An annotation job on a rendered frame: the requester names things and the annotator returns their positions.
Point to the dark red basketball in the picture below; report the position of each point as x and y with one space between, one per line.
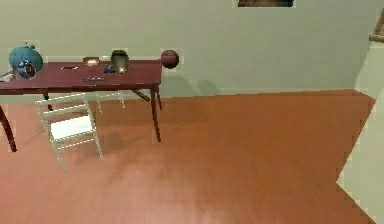
170 59

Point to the white wooden chair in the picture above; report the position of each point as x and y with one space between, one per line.
71 126
110 96

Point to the dark metal vase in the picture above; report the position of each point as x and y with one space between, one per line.
119 61

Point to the small blue object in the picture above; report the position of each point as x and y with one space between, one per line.
109 69

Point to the dark pen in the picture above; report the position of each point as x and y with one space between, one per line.
94 79

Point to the small tan bowl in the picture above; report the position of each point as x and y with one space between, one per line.
91 61

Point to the dark red wooden table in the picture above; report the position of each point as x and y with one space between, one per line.
66 78

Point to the dark flat remote control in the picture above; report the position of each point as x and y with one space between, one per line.
69 68

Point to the grey flat object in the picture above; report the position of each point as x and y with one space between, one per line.
6 76

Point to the dark framed wall picture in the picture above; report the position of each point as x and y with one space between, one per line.
265 3

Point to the brown wooden frame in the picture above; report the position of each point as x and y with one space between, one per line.
378 31

